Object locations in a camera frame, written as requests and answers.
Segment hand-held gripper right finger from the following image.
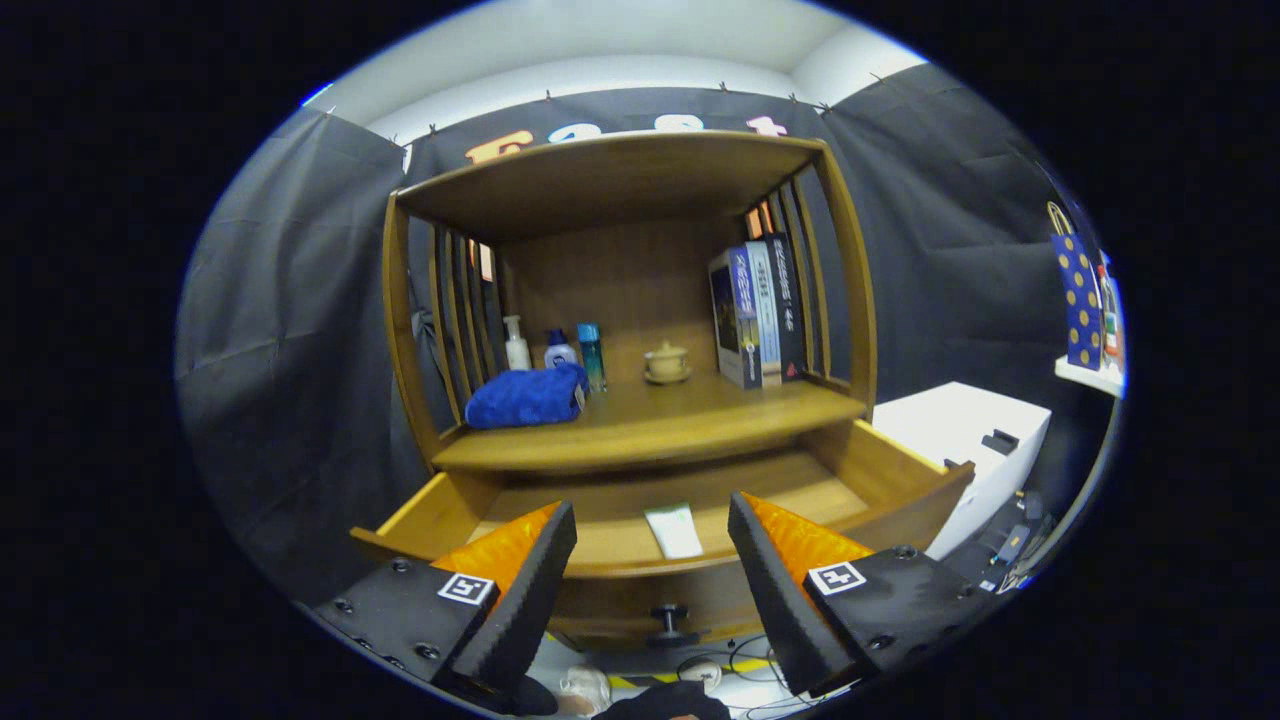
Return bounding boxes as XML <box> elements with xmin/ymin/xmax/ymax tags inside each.
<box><xmin>727</xmin><ymin>490</ymin><xmax>1001</xmax><ymax>699</ymax></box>

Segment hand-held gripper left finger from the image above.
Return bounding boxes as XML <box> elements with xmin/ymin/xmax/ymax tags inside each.
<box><xmin>312</xmin><ymin>500</ymin><xmax>579</xmax><ymax>713</ymax></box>

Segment white squeeze tube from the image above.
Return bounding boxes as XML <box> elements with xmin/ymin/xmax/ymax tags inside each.
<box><xmin>643</xmin><ymin>502</ymin><xmax>705</xmax><ymax>560</ymax></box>

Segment wooden drawer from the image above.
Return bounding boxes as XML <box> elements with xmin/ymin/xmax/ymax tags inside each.
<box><xmin>350</xmin><ymin>420</ymin><xmax>976</xmax><ymax>651</ymax></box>

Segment wooden countertop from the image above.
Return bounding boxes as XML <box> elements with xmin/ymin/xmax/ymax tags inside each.
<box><xmin>432</xmin><ymin>372</ymin><xmax>869</xmax><ymax>474</ymax></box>

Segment wooden cabinet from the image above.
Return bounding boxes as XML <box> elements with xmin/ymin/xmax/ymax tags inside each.
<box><xmin>350</xmin><ymin>130</ymin><xmax>976</xmax><ymax>651</ymax></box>

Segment person's dark clothing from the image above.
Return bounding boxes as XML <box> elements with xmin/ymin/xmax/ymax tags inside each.
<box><xmin>595</xmin><ymin>680</ymin><xmax>731</xmax><ymax>720</ymax></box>

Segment blue towel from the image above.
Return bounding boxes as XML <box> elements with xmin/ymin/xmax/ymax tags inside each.
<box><xmin>465</xmin><ymin>362</ymin><xmax>590</xmax><ymax>431</ymax></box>

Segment black electronic device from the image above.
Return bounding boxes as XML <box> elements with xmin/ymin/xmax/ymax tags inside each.
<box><xmin>950</xmin><ymin>488</ymin><xmax>1053</xmax><ymax>593</ymax></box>

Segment white box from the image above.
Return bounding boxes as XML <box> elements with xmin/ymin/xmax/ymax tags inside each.
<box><xmin>872</xmin><ymin>381</ymin><xmax>1053</xmax><ymax>561</ymax></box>

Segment clear blue bottle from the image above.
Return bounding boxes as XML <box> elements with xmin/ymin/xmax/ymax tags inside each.
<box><xmin>576</xmin><ymin>322</ymin><xmax>608</xmax><ymax>394</ymax></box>

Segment beige lidded tea cup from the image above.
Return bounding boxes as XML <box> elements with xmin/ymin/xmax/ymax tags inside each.
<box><xmin>643</xmin><ymin>341</ymin><xmax>693</xmax><ymax>386</ymax></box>

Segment book with pale spine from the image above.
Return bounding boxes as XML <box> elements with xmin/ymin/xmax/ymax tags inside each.
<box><xmin>745</xmin><ymin>240</ymin><xmax>782</xmax><ymax>387</ymax></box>

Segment book with blue spine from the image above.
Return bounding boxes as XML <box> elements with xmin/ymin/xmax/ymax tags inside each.
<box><xmin>708</xmin><ymin>246</ymin><xmax>763</xmax><ymax>391</ymax></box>

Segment white shelf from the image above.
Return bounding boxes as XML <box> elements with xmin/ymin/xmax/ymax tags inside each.
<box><xmin>1054</xmin><ymin>355</ymin><xmax>1127</xmax><ymax>399</ymax></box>

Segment blue polka dot gift bag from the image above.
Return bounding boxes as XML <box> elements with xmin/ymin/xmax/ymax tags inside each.
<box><xmin>1047</xmin><ymin>201</ymin><xmax>1104</xmax><ymax>372</ymax></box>

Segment clear bottle with red label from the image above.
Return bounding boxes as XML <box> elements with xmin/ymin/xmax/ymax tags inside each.
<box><xmin>1097</xmin><ymin>262</ymin><xmax>1121</xmax><ymax>361</ymax></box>

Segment black cables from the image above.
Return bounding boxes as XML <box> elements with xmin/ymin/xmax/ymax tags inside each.
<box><xmin>675</xmin><ymin>635</ymin><xmax>801</xmax><ymax>716</ymax></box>

